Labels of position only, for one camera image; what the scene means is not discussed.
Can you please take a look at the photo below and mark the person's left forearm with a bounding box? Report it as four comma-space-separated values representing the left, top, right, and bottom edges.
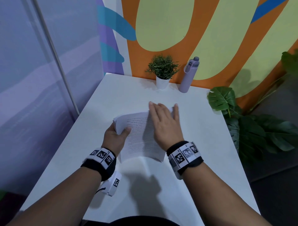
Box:
6, 166, 102, 226

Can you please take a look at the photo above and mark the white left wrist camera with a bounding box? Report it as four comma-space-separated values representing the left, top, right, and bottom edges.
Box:
101, 171, 122, 197

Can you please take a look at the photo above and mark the person's right forearm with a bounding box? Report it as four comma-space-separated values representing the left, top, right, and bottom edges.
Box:
183, 162, 273, 226

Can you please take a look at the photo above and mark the lilac water bottle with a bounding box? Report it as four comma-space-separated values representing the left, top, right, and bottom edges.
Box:
178, 56, 200, 93

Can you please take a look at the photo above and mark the grey metal frame pole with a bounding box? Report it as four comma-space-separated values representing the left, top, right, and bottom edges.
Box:
21, 0, 80, 117

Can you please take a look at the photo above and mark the black left wrist strap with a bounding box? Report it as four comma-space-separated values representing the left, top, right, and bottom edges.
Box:
81, 147, 117, 182

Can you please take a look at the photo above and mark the large green monstera plant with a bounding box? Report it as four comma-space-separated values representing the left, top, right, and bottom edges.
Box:
207, 50, 298, 163

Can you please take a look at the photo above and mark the person's left hand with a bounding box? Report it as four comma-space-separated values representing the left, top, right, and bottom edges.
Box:
101, 122, 132, 158

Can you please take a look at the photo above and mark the white table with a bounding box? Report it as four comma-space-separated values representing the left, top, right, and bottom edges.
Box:
20, 73, 261, 226

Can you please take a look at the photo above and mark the thick neat paper stack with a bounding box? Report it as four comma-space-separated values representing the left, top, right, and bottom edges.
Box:
113, 107, 174, 163

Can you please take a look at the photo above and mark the person's right hand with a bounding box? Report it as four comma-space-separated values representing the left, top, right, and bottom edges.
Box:
148, 101, 185, 152

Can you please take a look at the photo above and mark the black right wrist strap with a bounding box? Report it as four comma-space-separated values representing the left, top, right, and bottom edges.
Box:
166, 141, 204, 180

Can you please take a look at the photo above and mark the person's black shirt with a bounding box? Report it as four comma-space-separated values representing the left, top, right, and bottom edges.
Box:
81, 216, 181, 226

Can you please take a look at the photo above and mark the small green plant white pot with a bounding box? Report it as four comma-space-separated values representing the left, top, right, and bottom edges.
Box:
145, 55, 180, 90

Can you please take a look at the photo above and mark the black wrist strap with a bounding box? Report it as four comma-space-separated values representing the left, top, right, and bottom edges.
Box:
81, 147, 117, 182
166, 141, 204, 180

